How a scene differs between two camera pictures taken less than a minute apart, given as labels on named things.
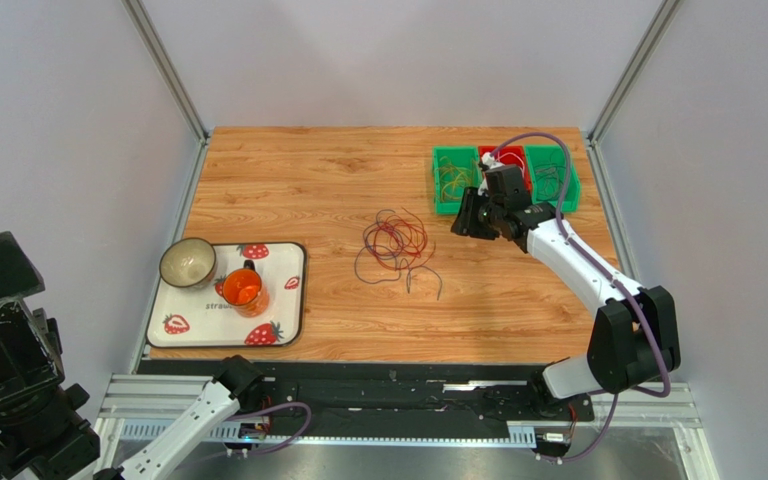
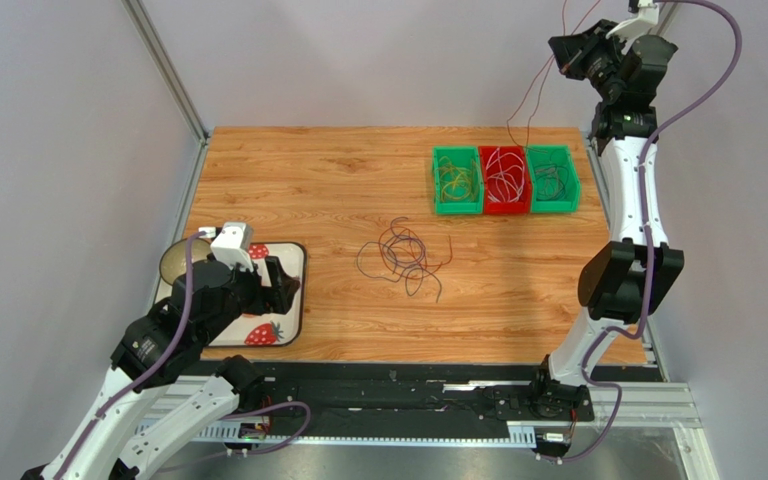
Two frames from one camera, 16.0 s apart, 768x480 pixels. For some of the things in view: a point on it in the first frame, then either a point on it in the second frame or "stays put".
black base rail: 391,396 stays put
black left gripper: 11,359 to 283,287
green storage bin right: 547,171 stays put
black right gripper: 480,217 to 571,51
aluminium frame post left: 171,80 stays put
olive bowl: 188,263 stays put
